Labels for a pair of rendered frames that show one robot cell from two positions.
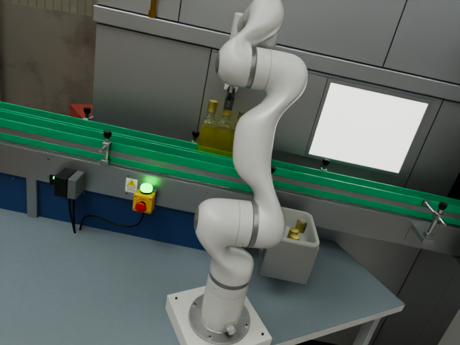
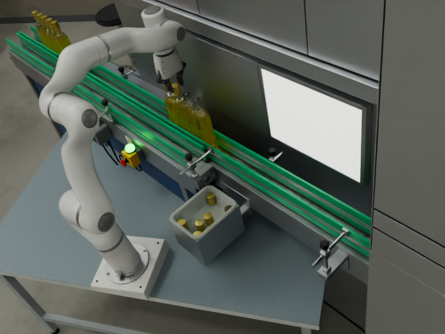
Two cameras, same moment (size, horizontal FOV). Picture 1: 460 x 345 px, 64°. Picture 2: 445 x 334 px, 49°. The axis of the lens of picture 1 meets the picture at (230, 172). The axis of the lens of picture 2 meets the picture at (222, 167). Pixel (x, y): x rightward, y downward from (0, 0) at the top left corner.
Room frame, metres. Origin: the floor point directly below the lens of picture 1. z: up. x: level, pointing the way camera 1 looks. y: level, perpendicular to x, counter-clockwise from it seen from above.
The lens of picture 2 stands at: (0.61, -1.37, 2.40)
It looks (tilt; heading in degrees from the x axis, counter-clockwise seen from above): 44 degrees down; 58
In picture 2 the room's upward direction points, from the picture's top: 15 degrees counter-clockwise
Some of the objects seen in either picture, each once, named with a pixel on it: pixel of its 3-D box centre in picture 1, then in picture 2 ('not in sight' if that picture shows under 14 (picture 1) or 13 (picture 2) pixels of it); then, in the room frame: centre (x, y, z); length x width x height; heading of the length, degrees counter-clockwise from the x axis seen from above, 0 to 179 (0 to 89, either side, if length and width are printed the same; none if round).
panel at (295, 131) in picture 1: (310, 116); (261, 99); (1.52, -0.28, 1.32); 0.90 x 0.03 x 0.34; 91
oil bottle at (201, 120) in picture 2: not in sight; (204, 129); (1.38, -0.06, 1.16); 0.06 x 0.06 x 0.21; 0
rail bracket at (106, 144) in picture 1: (104, 150); (104, 114); (1.20, 0.46, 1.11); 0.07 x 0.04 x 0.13; 1
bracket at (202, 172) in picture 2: not in sight; (204, 177); (1.28, -0.14, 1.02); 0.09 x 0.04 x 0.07; 1
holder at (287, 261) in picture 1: (285, 239); (212, 220); (1.19, -0.26, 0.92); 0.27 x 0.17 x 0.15; 1
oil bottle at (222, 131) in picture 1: (220, 146); (185, 118); (1.38, 0.06, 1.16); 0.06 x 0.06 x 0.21; 0
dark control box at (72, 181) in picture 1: (69, 183); (100, 132); (1.17, 0.57, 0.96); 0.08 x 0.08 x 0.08; 1
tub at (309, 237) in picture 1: (289, 233); (205, 217); (1.16, -0.26, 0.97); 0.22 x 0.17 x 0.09; 1
